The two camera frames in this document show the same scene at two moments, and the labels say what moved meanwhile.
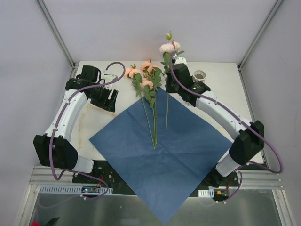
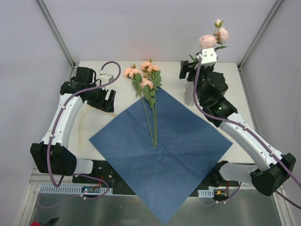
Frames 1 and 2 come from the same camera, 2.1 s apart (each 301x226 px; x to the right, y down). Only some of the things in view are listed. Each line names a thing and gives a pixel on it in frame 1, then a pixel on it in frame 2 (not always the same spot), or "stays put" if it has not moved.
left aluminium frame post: x=57 y=34 stays put
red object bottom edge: x=35 y=223 stays put
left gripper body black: x=109 y=98 stays put
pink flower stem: x=167 y=49 to x=221 y=36
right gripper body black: x=171 y=84 to x=188 y=69
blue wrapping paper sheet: x=164 y=150 stays put
